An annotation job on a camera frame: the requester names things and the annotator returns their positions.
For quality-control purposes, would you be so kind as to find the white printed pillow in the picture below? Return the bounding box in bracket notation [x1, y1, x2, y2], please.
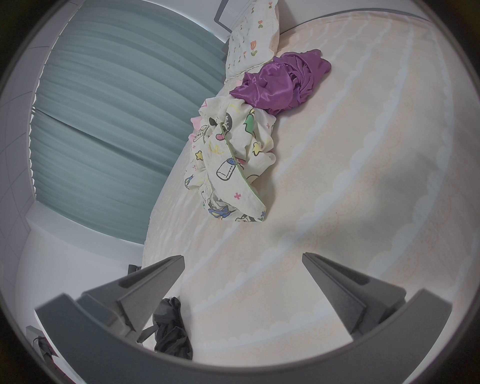
[225, 0, 281, 81]

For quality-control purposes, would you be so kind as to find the bed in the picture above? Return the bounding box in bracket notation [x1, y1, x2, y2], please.
[142, 0, 475, 362]

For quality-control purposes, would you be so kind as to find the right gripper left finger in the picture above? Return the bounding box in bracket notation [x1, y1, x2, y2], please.
[77, 255, 185, 333]

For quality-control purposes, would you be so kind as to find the black T-shirt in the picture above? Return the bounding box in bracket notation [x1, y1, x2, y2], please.
[137, 296, 194, 361]

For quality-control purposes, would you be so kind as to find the purple garment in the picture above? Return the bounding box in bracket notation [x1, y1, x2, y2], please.
[229, 49, 332, 116]

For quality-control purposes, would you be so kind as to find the pink garment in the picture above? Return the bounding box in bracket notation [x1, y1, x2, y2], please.
[189, 112, 206, 144]

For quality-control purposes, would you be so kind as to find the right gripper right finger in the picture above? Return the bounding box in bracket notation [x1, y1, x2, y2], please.
[302, 252, 408, 335]

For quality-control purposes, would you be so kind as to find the white printed garment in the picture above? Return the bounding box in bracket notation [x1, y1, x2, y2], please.
[183, 95, 277, 223]

